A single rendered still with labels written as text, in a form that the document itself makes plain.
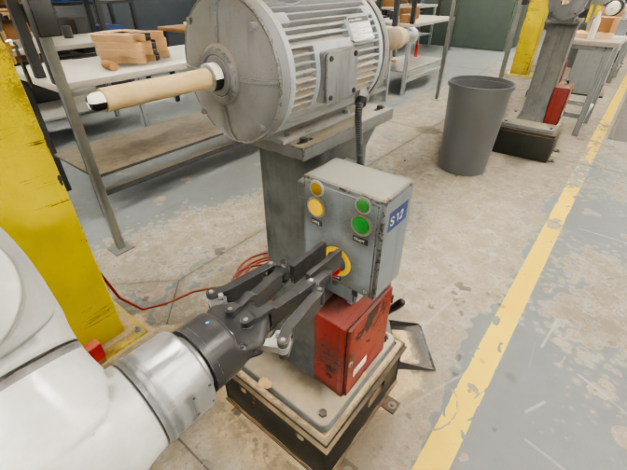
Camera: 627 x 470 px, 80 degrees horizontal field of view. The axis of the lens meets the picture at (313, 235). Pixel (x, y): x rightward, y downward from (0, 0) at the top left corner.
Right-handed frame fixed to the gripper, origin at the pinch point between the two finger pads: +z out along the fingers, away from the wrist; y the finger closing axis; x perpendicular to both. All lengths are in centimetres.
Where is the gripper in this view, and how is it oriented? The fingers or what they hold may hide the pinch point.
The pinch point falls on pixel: (316, 265)
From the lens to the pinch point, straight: 51.2
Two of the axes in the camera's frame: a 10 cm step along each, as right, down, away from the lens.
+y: 7.8, 3.5, -5.2
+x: 0.0, -8.3, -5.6
